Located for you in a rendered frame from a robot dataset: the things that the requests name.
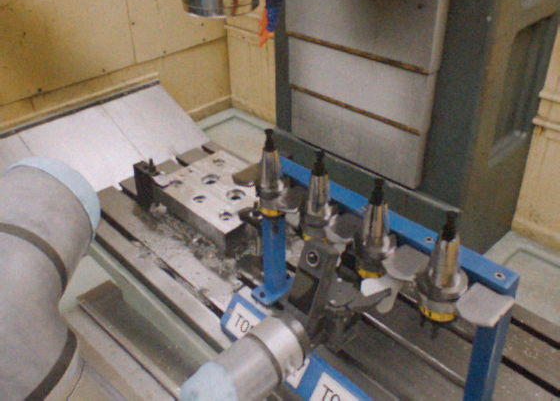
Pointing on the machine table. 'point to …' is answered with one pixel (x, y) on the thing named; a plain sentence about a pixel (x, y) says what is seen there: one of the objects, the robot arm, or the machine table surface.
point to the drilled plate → (231, 227)
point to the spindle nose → (216, 0)
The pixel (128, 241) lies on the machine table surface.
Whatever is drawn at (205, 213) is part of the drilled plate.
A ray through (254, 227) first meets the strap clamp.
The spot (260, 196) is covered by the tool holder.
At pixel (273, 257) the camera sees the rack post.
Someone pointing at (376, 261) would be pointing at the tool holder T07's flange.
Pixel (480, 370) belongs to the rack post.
